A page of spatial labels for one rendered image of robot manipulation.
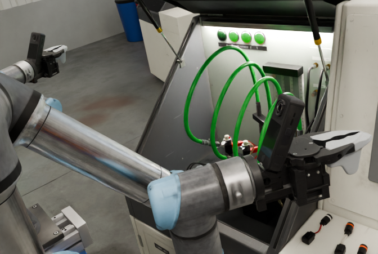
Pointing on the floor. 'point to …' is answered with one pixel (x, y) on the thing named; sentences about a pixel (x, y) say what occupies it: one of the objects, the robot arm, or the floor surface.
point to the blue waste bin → (129, 17)
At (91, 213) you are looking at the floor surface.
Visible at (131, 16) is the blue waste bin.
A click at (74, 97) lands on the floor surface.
